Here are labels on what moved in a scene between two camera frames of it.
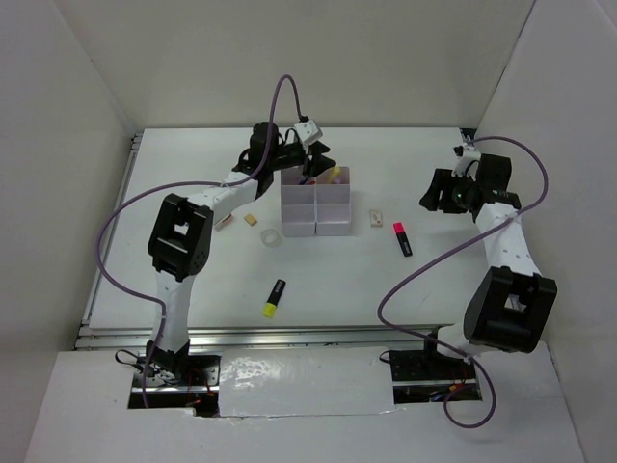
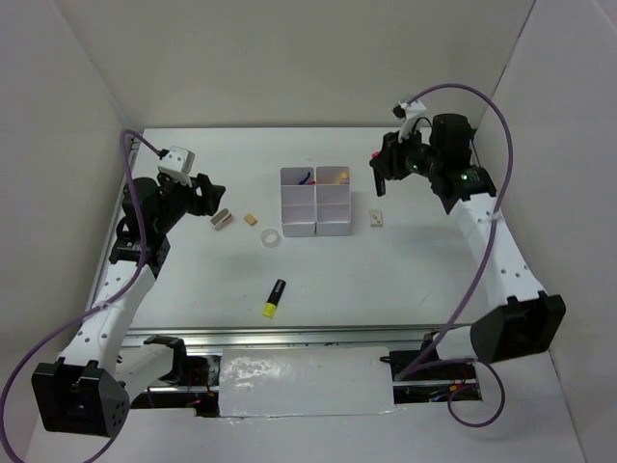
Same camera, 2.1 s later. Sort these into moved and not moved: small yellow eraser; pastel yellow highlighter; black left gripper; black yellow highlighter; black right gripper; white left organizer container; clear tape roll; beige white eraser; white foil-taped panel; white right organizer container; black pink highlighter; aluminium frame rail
Moved: black right gripper; pastel yellow highlighter; black pink highlighter; black left gripper
Not moved: black yellow highlighter; white right organizer container; clear tape roll; small yellow eraser; white foil-taped panel; beige white eraser; aluminium frame rail; white left organizer container
